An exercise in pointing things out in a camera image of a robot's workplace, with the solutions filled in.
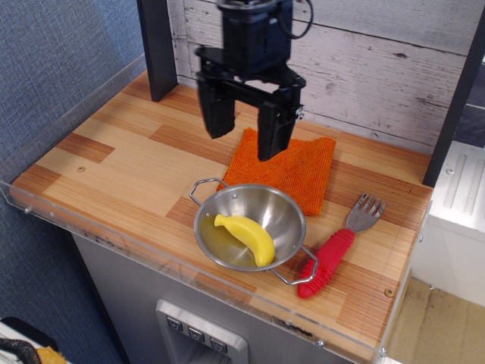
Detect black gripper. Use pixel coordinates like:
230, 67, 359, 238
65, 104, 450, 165
196, 1, 306, 161

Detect small steel bowl with handles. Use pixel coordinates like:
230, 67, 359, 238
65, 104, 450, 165
189, 177, 319, 286

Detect yellow toy banana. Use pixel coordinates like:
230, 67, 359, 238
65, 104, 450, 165
214, 214, 275, 267

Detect red handled toy fork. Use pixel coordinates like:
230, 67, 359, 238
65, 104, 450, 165
297, 193, 386, 299

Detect orange woven cloth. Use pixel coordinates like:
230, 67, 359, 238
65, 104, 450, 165
223, 128, 336, 216

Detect clear acrylic table guard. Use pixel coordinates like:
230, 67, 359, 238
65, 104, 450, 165
1, 51, 430, 362

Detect grey toy cabinet front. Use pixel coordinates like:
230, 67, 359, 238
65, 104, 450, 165
70, 231, 365, 364

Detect silver button dispenser panel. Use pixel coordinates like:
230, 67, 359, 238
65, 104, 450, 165
155, 299, 249, 363

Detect white ribbed side counter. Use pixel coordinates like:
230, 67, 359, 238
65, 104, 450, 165
411, 141, 484, 306

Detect black and yellow object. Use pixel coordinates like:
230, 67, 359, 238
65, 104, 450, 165
1, 317, 69, 363

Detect dark right upright post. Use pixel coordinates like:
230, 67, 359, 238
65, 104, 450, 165
422, 10, 484, 187

